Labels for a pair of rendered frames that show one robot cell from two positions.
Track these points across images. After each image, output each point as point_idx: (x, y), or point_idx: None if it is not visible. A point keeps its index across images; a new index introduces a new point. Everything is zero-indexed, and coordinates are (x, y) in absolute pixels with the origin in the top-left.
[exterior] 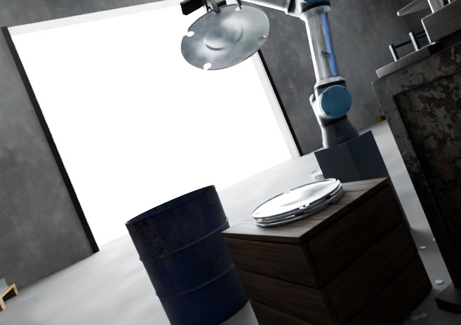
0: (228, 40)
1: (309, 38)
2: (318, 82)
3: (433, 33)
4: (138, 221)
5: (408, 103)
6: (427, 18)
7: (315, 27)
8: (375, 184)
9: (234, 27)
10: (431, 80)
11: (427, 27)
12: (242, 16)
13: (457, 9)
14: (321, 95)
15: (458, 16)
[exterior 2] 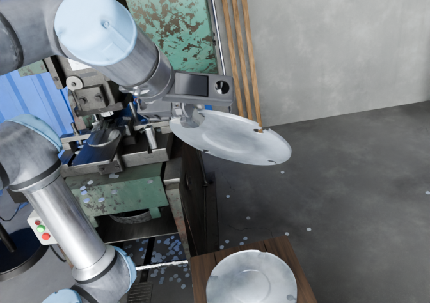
0: (231, 145)
1: (70, 205)
2: (108, 254)
3: (169, 155)
4: None
5: (183, 193)
6: (166, 146)
7: (69, 188)
8: (203, 256)
9: (211, 136)
10: (183, 174)
11: (167, 151)
12: (190, 130)
13: (169, 142)
14: (127, 259)
15: (169, 145)
